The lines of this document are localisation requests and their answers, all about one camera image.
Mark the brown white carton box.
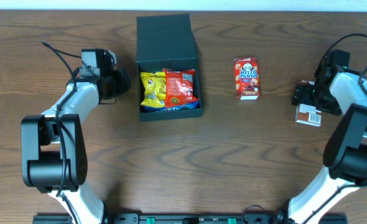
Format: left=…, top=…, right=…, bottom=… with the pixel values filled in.
left=292, top=80, right=322, bottom=127

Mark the red Hello Panda box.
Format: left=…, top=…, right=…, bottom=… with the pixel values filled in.
left=234, top=57, right=261, bottom=100

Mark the blue Oreo cookie pack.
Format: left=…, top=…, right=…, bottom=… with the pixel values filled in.
left=143, top=101, right=199, bottom=113

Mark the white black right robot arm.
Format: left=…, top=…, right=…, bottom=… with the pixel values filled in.
left=286, top=68, right=367, bottom=223

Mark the red snack bag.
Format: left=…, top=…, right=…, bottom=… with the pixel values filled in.
left=163, top=69, right=198, bottom=108

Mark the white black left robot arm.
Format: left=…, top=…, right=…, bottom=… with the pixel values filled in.
left=21, top=69, right=131, bottom=223

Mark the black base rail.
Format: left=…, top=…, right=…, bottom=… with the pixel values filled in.
left=32, top=213, right=348, bottom=224

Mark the yellow snack bag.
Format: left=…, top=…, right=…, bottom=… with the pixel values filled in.
left=140, top=72, right=166, bottom=108

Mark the dark green cardboard box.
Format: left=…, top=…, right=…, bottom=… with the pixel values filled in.
left=136, top=13, right=204, bottom=123

